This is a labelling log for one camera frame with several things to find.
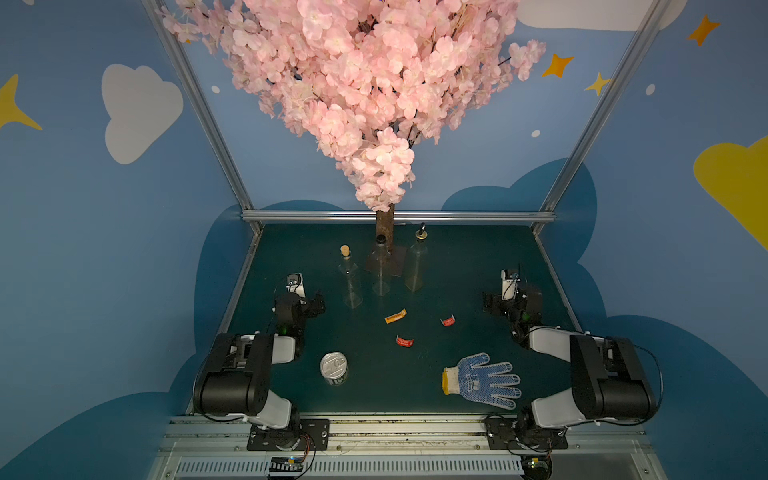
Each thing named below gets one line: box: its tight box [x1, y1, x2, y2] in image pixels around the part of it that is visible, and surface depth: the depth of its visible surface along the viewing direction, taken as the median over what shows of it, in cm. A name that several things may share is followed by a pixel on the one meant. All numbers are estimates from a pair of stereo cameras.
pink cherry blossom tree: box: [162, 0, 544, 237], surface depth 48 cm
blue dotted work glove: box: [442, 353, 522, 410], surface depth 84 cm
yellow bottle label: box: [384, 308, 407, 324], surface depth 98 cm
